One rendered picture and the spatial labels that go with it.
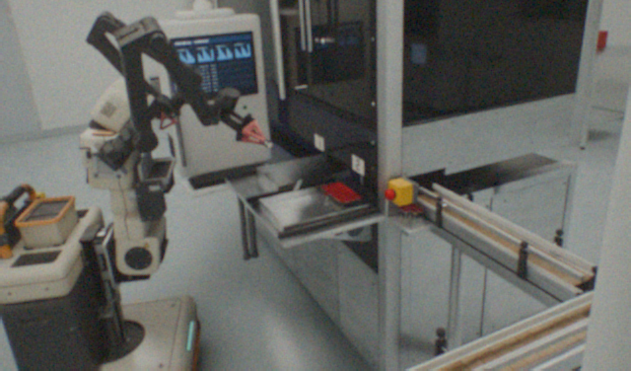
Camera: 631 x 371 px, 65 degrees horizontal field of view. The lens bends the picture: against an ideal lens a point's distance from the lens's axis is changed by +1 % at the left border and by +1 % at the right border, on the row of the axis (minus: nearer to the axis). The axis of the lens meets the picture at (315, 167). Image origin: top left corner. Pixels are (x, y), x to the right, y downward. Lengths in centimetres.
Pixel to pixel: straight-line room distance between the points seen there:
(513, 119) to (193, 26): 145
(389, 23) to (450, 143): 52
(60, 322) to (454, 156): 155
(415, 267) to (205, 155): 118
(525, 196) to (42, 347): 197
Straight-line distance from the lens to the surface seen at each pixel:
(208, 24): 245
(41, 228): 209
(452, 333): 199
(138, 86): 160
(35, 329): 212
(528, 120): 215
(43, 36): 695
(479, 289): 233
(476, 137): 197
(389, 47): 165
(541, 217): 242
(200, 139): 252
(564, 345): 126
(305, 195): 200
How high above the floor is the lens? 170
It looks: 21 degrees down
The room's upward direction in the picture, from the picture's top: 3 degrees counter-clockwise
